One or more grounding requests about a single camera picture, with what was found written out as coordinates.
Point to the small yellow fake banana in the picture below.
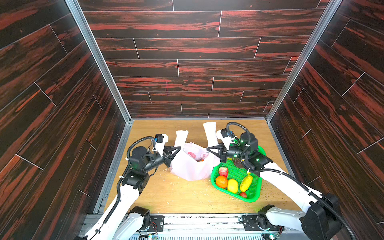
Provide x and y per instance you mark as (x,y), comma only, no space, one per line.
(246,183)

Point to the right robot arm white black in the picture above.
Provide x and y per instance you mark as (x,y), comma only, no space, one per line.
(320,216)

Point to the orange fake orange left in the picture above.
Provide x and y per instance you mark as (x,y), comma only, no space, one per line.
(221,182)

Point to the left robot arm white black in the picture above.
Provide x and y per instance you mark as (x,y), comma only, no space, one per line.
(118,222)

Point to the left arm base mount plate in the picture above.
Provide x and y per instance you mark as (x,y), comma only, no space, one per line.
(153,223)

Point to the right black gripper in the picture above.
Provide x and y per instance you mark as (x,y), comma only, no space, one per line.
(224,151)

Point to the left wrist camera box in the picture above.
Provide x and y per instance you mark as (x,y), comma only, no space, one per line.
(160,141)

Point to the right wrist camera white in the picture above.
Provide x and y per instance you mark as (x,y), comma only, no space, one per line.
(227,137)

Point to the green plastic perforated basket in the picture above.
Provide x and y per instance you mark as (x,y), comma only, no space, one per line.
(253,192)

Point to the pink printed plastic bag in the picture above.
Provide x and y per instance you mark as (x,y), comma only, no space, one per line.
(192,162)

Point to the red fake dragon fruit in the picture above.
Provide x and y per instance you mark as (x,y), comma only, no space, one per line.
(200,157)

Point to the yellow fake lemon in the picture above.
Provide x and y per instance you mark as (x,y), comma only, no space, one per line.
(233,186)

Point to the metal front rail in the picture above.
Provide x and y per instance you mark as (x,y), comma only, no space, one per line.
(203,227)

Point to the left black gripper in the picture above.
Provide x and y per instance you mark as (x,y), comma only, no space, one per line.
(163,156)

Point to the red pink fake apple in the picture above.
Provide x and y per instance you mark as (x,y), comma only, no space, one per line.
(223,171)

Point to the dark brown fake date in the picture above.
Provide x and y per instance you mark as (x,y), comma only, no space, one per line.
(238,163)

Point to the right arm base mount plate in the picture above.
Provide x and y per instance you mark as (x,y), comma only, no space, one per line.
(253,223)

